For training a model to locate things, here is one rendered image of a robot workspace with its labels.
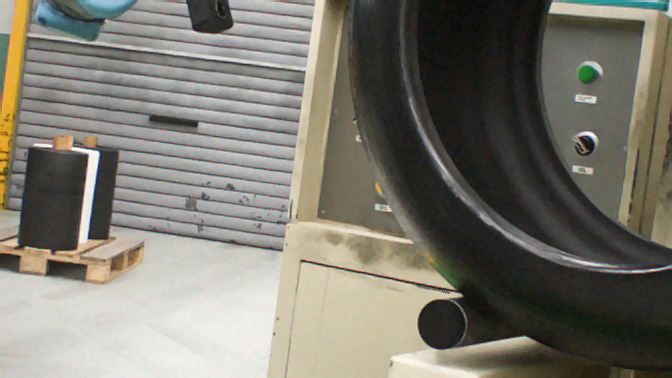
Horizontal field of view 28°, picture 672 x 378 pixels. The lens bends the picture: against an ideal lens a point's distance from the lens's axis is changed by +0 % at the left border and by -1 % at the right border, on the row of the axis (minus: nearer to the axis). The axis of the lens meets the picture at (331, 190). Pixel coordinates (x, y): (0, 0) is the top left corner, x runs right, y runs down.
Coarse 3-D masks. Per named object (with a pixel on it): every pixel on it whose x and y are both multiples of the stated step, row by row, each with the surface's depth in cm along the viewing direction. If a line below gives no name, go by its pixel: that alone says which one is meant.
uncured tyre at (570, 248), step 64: (384, 0) 119; (448, 0) 139; (512, 0) 142; (384, 64) 119; (448, 64) 141; (512, 64) 142; (384, 128) 119; (448, 128) 138; (512, 128) 142; (384, 192) 123; (448, 192) 115; (512, 192) 140; (576, 192) 139; (448, 256) 116; (512, 256) 112; (576, 256) 111; (640, 256) 135; (512, 320) 115; (576, 320) 110; (640, 320) 107
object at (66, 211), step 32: (32, 160) 748; (64, 160) 745; (96, 160) 802; (32, 192) 747; (64, 192) 747; (96, 192) 824; (32, 224) 747; (64, 224) 750; (96, 224) 827; (0, 256) 788; (32, 256) 744; (64, 256) 743; (96, 256) 748; (128, 256) 848
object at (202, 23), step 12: (192, 0) 143; (204, 0) 142; (216, 0) 143; (192, 12) 143; (204, 12) 142; (216, 12) 143; (228, 12) 144; (192, 24) 143; (204, 24) 142; (216, 24) 143; (228, 24) 145
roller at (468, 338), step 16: (432, 304) 119; (448, 304) 118; (464, 304) 120; (432, 320) 119; (448, 320) 118; (464, 320) 118; (480, 320) 121; (496, 320) 123; (432, 336) 119; (448, 336) 118; (464, 336) 118; (480, 336) 121; (496, 336) 125; (512, 336) 129
